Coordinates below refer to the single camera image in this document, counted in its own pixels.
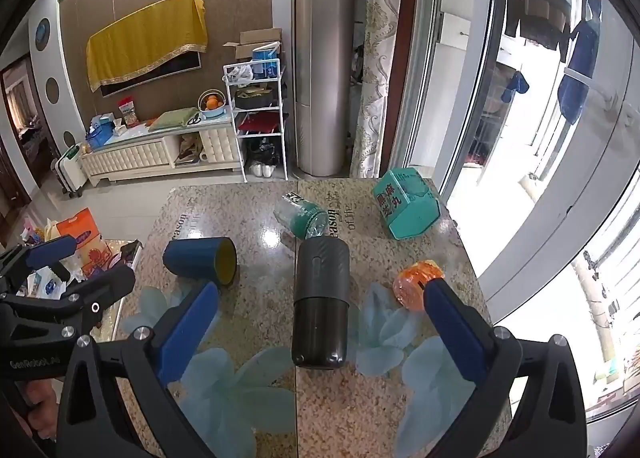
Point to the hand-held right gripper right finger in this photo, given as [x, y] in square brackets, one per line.
[457, 333]

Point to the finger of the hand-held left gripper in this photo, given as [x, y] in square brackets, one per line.
[50, 250]
[107, 283]

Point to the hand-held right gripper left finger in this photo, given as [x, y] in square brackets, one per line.
[187, 333]

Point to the black cup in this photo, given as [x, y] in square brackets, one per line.
[320, 308]

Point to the blue cup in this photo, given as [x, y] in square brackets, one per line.
[195, 260]

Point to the clear cup with green label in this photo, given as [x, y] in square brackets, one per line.
[302, 218]

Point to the person's left hand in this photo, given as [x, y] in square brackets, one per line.
[42, 403]

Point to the orange bag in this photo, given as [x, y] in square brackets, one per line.
[82, 235]

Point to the orange plastic container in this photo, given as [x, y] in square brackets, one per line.
[410, 283]

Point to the white suitcase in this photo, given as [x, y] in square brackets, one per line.
[70, 170]

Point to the blue basket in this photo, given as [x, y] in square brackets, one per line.
[100, 136]

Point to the white television cabinet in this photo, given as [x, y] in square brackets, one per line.
[135, 157]

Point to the teal box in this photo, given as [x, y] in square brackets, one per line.
[407, 203]

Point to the red snack packet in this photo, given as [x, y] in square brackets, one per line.
[129, 111]

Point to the green cloth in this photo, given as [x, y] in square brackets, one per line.
[172, 119]

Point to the white shoes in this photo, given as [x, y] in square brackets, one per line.
[262, 170]

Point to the black bag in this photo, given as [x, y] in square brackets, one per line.
[263, 152]

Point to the fruit basket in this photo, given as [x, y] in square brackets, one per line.
[212, 105]

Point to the white shelf rack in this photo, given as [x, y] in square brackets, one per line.
[282, 137]

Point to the red cloth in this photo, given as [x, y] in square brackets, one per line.
[257, 123]

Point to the yellow cloth covered TV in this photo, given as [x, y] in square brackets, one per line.
[145, 42]

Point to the white plastic bag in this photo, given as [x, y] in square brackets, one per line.
[240, 73]

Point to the small blue hanging garment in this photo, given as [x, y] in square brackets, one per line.
[515, 85]

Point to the blue and white packet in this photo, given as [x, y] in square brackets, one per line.
[263, 62]

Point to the patterned curtain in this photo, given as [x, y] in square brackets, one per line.
[377, 62]

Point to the cardboard box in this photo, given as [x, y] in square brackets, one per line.
[257, 40]

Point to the large blue hanging garment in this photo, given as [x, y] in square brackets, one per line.
[580, 67]

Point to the tower air conditioner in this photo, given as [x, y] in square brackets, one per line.
[320, 57]

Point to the row of dark hanging clothes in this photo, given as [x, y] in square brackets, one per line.
[537, 22]

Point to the round wall plate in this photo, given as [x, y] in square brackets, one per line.
[42, 32]
[51, 88]
[68, 139]

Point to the wall television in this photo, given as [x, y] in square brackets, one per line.
[150, 76]

